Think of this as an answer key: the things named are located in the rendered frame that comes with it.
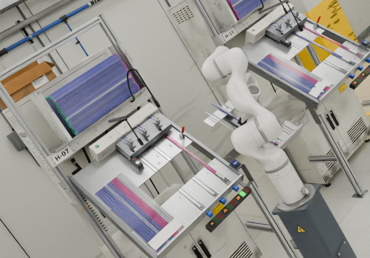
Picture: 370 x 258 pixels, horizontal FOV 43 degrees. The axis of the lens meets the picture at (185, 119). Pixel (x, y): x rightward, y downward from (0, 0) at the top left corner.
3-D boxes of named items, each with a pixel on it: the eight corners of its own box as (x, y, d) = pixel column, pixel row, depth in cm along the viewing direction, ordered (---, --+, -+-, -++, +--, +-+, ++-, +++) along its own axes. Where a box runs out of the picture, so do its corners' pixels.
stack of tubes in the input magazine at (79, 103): (141, 89, 288) (118, 51, 283) (75, 135, 265) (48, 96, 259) (133, 91, 299) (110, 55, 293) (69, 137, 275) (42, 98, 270)
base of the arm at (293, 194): (321, 183, 214) (302, 150, 210) (305, 209, 201) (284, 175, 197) (287, 187, 228) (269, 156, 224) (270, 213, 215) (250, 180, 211)
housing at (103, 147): (159, 123, 301) (158, 108, 290) (101, 168, 278) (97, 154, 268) (151, 116, 305) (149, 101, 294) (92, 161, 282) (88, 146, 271)
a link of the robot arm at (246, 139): (290, 164, 203) (264, 118, 198) (252, 183, 208) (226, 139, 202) (287, 154, 215) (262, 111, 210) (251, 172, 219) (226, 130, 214)
